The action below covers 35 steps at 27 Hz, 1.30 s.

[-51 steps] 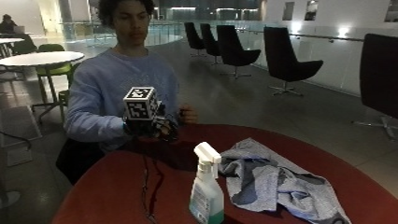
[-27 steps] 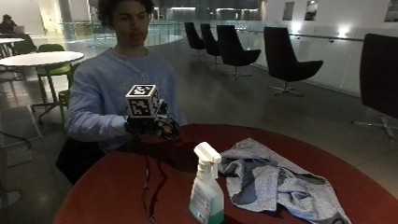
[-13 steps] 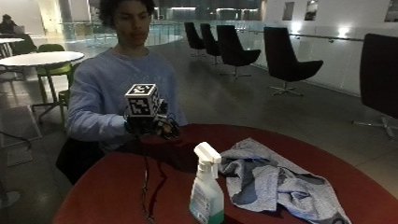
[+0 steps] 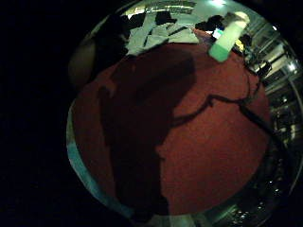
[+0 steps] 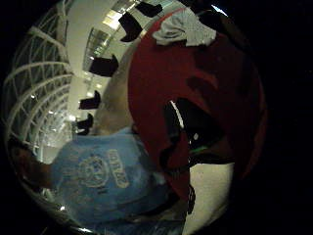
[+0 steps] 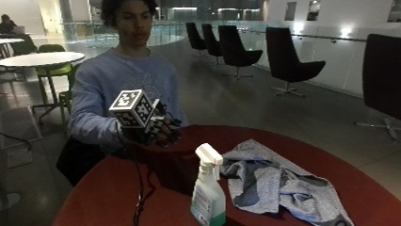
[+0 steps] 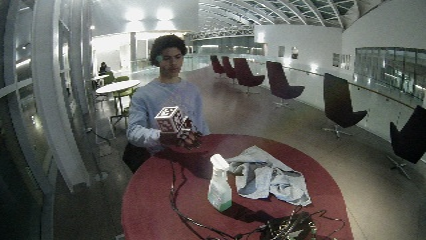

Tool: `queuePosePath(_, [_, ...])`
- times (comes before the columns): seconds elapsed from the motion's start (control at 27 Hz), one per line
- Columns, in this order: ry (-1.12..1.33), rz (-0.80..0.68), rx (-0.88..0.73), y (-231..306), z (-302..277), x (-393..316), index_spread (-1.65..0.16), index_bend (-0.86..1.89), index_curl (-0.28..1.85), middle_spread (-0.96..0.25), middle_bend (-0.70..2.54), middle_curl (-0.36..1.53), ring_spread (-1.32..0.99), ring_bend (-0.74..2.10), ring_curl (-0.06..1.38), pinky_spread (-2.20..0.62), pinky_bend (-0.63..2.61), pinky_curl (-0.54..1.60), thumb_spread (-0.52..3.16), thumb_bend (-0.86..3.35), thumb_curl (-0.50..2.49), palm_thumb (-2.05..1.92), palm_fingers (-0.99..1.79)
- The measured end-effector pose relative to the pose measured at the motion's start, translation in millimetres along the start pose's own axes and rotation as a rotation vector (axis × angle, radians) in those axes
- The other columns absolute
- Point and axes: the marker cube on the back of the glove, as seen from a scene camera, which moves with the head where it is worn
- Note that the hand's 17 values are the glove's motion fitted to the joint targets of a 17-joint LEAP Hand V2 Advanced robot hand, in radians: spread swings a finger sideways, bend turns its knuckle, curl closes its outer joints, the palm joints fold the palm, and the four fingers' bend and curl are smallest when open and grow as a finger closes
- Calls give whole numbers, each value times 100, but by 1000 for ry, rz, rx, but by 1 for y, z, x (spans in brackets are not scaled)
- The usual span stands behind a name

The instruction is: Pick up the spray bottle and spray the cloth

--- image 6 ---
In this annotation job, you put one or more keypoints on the white marker cube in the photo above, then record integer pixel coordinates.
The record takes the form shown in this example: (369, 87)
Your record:
(132, 108)

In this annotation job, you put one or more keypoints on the white spray bottle green liquid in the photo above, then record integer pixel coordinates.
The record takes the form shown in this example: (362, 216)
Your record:
(206, 191)

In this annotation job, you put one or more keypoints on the the person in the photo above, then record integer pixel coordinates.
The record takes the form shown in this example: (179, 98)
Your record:
(112, 75)

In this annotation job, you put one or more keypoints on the green chair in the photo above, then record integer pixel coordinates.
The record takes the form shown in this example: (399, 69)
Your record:
(66, 91)
(53, 67)

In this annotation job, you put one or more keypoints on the grey blue cloth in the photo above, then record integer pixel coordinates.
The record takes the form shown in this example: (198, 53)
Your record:
(275, 185)

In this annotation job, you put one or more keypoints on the black swivel chair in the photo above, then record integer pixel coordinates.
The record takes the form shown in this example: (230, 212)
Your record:
(382, 75)
(287, 59)
(194, 36)
(235, 47)
(210, 40)

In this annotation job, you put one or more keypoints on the glass railing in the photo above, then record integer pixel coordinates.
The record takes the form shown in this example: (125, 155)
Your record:
(125, 33)

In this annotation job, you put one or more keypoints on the white round table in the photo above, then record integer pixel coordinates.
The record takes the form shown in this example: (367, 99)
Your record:
(41, 59)
(9, 40)

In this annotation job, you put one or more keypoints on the metal wall handrail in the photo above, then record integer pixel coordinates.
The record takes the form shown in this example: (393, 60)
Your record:
(309, 36)

